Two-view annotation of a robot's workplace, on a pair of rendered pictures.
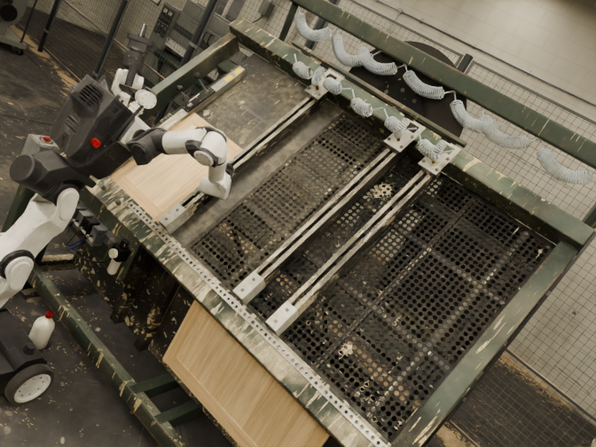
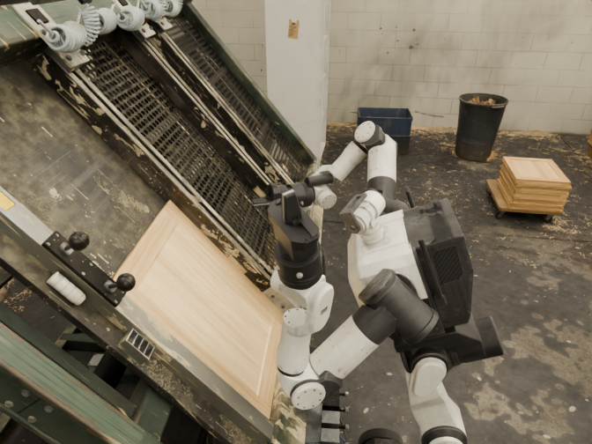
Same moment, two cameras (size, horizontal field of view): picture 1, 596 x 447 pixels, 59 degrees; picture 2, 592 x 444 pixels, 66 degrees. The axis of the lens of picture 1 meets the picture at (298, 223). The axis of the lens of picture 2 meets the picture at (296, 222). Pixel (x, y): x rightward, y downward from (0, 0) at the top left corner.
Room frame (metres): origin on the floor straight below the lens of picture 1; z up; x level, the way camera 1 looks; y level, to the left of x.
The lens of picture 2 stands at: (2.68, 1.71, 1.98)
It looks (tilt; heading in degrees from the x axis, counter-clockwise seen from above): 30 degrees down; 249
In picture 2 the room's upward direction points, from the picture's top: straight up
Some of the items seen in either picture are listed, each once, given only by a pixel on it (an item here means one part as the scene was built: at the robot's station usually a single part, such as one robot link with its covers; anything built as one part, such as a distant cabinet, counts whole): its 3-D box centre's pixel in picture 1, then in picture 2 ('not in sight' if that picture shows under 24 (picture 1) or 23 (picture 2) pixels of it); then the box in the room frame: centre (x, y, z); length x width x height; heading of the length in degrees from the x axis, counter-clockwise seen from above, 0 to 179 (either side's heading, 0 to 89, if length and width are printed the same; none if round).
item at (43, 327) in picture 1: (43, 328); not in sight; (2.22, 0.84, 0.10); 0.10 x 0.10 x 0.20
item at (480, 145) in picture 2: not in sight; (477, 127); (-1.04, -2.22, 0.33); 0.52 x 0.51 x 0.65; 60
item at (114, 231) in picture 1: (89, 232); (327, 416); (2.23, 0.83, 0.69); 0.50 x 0.14 x 0.24; 64
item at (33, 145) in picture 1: (39, 156); not in sight; (2.37, 1.26, 0.84); 0.12 x 0.12 x 0.18; 64
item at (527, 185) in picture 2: not in sight; (523, 187); (-0.55, -1.01, 0.20); 0.61 x 0.53 x 0.40; 60
